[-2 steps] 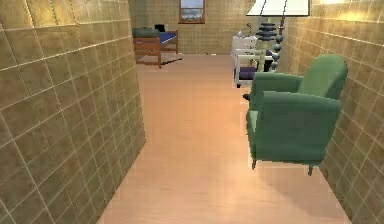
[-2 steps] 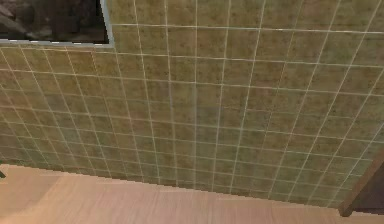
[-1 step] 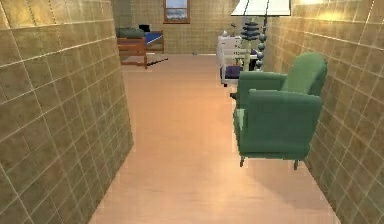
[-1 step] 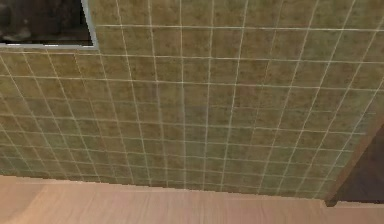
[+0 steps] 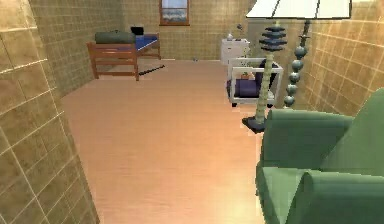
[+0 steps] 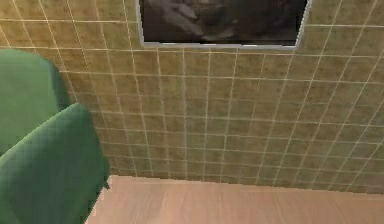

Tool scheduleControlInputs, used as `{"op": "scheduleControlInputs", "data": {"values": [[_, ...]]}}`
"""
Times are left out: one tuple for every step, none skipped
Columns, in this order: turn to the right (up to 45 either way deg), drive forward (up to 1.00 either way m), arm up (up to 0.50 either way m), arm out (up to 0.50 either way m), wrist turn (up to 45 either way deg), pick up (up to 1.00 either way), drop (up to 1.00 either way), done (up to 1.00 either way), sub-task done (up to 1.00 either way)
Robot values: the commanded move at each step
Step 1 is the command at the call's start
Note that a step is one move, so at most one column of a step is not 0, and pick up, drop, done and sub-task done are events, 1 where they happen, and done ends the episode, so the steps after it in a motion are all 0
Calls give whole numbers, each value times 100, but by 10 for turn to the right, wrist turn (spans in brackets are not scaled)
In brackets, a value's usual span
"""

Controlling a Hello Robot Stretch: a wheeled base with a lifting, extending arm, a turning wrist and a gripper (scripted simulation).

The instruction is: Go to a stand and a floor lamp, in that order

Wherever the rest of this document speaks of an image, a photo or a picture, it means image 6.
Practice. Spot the green armchair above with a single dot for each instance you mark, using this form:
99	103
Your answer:
50	166

